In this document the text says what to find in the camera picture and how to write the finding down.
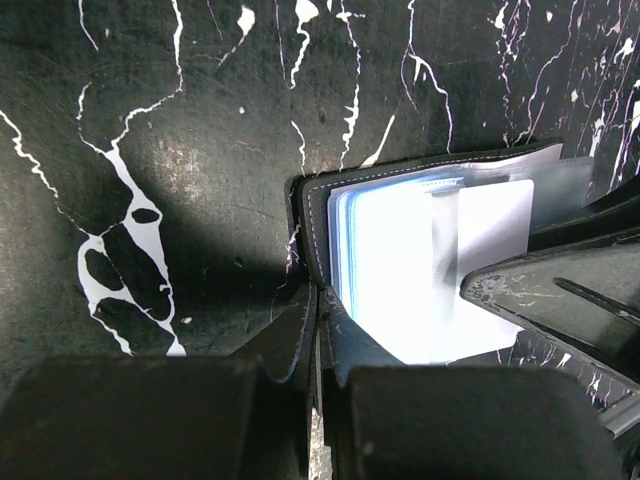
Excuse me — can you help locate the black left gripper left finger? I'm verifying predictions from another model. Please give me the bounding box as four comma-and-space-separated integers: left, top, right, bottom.
1, 283, 317, 479

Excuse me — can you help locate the black leather card holder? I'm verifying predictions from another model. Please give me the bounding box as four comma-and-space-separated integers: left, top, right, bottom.
297, 139, 594, 365

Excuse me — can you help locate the white credit card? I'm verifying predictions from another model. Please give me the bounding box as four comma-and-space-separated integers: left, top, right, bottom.
428, 180, 534, 364

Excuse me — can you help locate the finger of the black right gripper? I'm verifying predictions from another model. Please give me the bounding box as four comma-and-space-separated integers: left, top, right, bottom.
460, 234, 639, 390
528, 176, 639, 252

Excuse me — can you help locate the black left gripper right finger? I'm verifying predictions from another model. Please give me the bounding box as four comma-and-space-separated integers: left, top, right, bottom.
319, 289, 620, 479

